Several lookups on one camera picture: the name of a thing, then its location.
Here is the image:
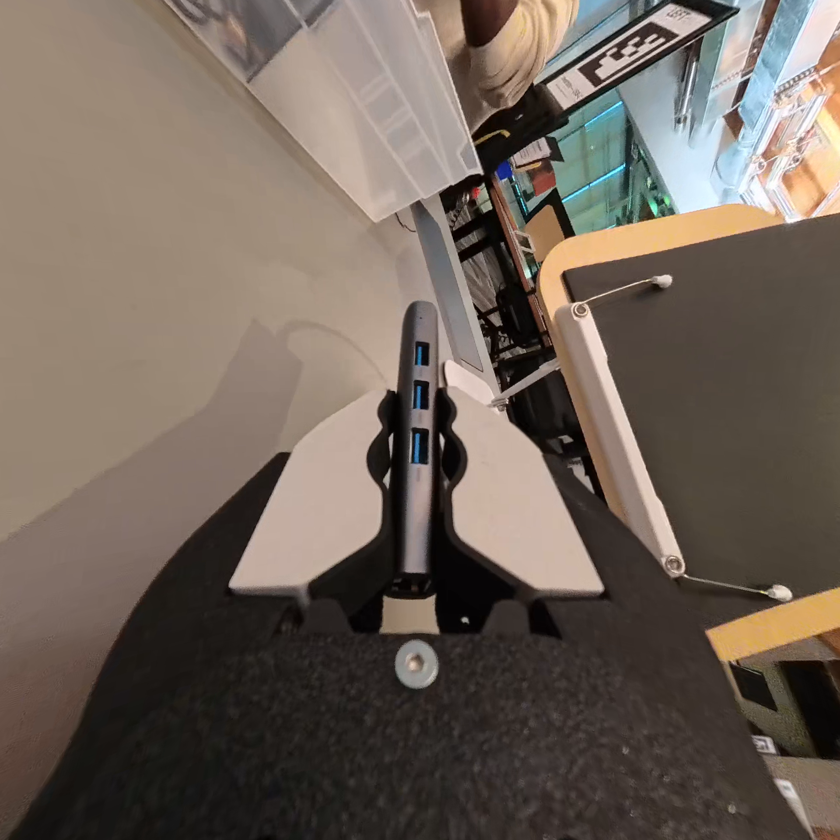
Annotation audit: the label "clear plastic bin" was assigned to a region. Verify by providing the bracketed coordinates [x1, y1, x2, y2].
[163, 0, 485, 223]

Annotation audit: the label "wood-framed black panel stand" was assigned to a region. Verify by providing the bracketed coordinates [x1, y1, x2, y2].
[443, 203, 840, 664]

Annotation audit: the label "silver round ventilation duct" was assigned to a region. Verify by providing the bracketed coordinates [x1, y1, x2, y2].
[712, 0, 829, 193]

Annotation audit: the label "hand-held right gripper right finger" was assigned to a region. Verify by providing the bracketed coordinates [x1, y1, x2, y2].
[430, 386, 605, 634]

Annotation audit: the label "grey desk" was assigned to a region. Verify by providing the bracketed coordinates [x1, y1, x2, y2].
[0, 0, 503, 840]

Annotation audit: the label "grey USB hub blue ports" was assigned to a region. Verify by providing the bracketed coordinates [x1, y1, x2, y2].
[382, 301, 439, 601]

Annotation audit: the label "black framed marker sign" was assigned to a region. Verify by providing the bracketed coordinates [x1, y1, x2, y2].
[543, 0, 741, 114]

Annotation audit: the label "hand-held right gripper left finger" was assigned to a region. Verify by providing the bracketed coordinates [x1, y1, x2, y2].
[228, 387, 398, 634]

